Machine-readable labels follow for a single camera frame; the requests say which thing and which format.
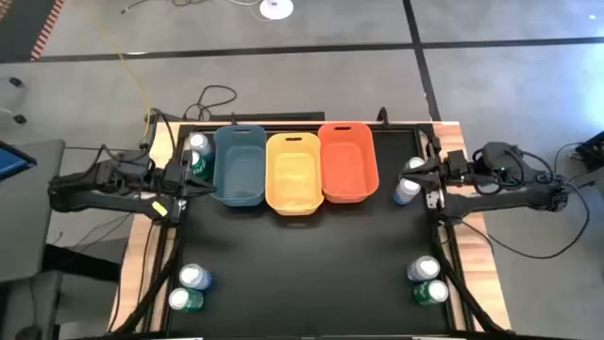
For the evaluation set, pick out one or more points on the dark mat with orange edge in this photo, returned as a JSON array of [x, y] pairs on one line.
[[23, 28]]

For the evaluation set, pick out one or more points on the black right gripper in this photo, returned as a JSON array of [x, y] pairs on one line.
[[442, 171]]

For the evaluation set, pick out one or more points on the white round disc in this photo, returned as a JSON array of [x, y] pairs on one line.
[[276, 8]]

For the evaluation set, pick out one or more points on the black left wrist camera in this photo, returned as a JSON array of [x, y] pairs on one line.
[[172, 175]]

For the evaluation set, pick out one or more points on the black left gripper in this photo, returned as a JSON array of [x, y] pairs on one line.
[[187, 184]]

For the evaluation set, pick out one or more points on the black floor device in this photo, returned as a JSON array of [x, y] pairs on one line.
[[592, 151]]

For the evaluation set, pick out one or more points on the office chair base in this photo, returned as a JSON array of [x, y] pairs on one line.
[[19, 119]]

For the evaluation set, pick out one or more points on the grey side table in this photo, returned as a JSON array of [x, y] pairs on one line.
[[28, 222]]

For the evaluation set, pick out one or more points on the black aluminium table frame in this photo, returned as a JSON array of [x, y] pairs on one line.
[[171, 283]]

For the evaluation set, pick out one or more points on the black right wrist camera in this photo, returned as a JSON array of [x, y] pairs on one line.
[[457, 164]]

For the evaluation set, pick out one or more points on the green Sprite soda can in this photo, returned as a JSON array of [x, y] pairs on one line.
[[186, 300], [204, 163], [415, 162], [430, 292]]

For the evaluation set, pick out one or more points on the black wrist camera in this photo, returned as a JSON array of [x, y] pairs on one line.
[[172, 175], [457, 164]]

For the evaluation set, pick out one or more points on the blue can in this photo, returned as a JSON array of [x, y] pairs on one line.
[[193, 276]]

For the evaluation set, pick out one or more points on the yellow plastic bin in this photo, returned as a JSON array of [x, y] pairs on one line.
[[293, 175]]

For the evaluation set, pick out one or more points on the orange plastic bin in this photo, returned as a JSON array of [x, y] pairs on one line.
[[348, 163]]

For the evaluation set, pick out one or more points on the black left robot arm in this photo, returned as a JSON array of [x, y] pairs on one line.
[[94, 200]]

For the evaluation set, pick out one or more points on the blue plastic bin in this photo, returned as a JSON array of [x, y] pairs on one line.
[[239, 165]]

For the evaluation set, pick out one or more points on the yellow tape tag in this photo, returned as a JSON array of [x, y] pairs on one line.
[[159, 209]]

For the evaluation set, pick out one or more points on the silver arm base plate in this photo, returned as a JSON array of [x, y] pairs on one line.
[[180, 208], [431, 198]]

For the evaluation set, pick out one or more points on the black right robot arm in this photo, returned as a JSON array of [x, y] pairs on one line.
[[519, 196]]

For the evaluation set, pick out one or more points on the blue box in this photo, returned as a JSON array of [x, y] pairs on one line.
[[11, 163]]

